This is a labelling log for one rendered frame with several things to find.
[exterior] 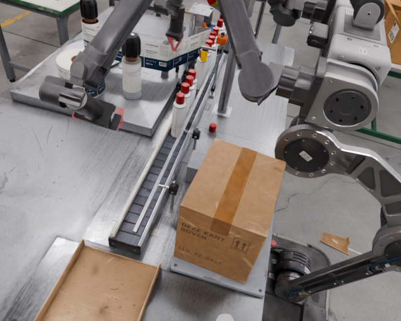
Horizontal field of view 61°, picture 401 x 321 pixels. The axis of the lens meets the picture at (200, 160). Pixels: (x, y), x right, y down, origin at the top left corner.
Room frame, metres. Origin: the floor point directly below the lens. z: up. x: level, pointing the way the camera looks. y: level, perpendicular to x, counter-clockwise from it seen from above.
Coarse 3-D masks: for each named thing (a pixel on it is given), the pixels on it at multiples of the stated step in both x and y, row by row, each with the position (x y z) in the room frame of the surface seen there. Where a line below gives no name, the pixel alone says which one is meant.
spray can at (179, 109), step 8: (176, 96) 1.09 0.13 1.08; (184, 96) 1.10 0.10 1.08; (176, 104) 1.09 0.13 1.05; (184, 104) 1.10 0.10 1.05; (176, 112) 1.08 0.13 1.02; (184, 112) 1.09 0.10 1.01; (176, 120) 1.08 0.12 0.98; (184, 120) 1.10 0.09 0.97; (176, 128) 1.08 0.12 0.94; (176, 136) 1.08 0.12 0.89
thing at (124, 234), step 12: (216, 60) 1.80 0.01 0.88; (192, 120) 1.21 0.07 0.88; (168, 132) 1.11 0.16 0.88; (168, 144) 1.03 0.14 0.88; (180, 144) 1.05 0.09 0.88; (156, 156) 0.95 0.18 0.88; (156, 168) 0.89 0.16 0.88; (168, 168) 0.90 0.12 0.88; (144, 180) 0.82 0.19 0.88; (156, 180) 0.83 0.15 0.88; (144, 192) 0.76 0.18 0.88; (156, 192) 0.77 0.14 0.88; (132, 204) 0.70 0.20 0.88; (144, 204) 0.71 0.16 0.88; (132, 216) 0.66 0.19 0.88; (120, 228) 0.60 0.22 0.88; (132, 228) 0.61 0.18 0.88; (144, 228) 0.64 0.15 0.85; (120, 240) 0.56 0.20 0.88; (132, 240) 0.57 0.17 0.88
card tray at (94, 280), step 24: (72, 264) 0.47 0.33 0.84; (96, 264) 0.49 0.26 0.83; (120, 264) 0.50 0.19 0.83; (144, 264) 0.52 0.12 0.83; (72, 288) 0.41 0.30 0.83; (96, 288) 0.42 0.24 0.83; (120, 288) 0.43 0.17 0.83; (144, 288) 0.44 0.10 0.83; (48, 312) 0.33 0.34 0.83; (72, 312) 0.34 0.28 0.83; (96, 312) 0.35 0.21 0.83; (120, 312) 0.36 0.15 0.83
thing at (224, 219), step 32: (224, 160) 0.75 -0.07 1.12; (256, 160) 0.77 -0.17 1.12; (192, 192) 0.60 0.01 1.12; (224, 192) 0.62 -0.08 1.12; (256, 192) 0.64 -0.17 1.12; (192, 224) 0.54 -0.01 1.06; (224, 224) 0.52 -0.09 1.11; (256, 224) 0.53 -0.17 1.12; (192, 256) 0.54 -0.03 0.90; (224, 256) 0.52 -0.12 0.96; (256, 256) 0.50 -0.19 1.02
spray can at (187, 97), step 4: (184, 84) 1.18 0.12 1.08; (188, 84) 1.18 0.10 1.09; (184, 88) 1.16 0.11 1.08; (188, 88) 1.17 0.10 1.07; (184, 92) 1.16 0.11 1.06; (188, 92) 1.18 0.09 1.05; (188, 96) 1.16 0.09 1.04; (188, 100) 1.16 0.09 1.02; (188, 104) 1.17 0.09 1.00; (188, 108) 1.17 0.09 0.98
